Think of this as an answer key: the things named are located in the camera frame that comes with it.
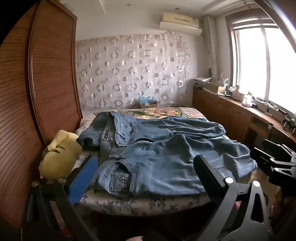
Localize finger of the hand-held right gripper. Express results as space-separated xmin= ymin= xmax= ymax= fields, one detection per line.
xmin=263 ymin=138 xmax=296 ymax=161
xmin=250 ymin=147 xmax=296 ymax=186

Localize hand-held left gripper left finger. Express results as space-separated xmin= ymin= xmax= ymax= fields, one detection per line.
xmin=22 ymin=155 xmax=100 ymax=241

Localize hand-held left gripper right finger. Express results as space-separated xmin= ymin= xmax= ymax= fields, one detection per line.
xmin=193 ymin=154 xmax=271 ymax=241

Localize blue denim pants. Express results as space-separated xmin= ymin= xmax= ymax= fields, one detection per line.
xmin=76 ymin=111 xmax=258 ymax=198

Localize yellow plush toy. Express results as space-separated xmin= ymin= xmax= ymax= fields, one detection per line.
xmin=39 ymin=130 xmax=83 ymax=181

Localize bed with floral sheet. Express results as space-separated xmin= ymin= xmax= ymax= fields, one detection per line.
xmin=39 ymin=106 xmax=255 ymax=217

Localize wooden low cabinet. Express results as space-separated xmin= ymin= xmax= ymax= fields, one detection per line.
xmin=192 ymin=80 xmax=296 ymax=164

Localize colourful floral blanket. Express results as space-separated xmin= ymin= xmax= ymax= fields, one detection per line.
xmin=122 ymin=107 xmax=193 ymax=120

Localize small cardboard box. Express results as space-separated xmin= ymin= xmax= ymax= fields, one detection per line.
xmin=205 ymin=82 xmax=227 ymax=93

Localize cardboard box with blue cloth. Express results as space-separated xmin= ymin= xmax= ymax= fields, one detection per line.
xmin=138 ymin=96 xmax=158 ymax=108

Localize window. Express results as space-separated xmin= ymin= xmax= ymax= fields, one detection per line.
xmin=225 ymin=9 xmax=296 ymax=114

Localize wooden slatted wardrobe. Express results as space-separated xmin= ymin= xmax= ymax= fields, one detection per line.
xmin=0 ymin=0 xmax=84 ymax=230

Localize sheer curtain with circles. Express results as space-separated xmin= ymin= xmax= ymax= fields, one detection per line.
xmin=75 ymin=32 xmax=193 ymax=111

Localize white wall pipes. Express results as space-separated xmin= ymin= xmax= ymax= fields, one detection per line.
xmin=203 ymin=15 xmax=219 ymax=78

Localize beige wall air conditioner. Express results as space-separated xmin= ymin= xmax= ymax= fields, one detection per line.
xmin=159 ymin=12 xmax=202 ymax=36

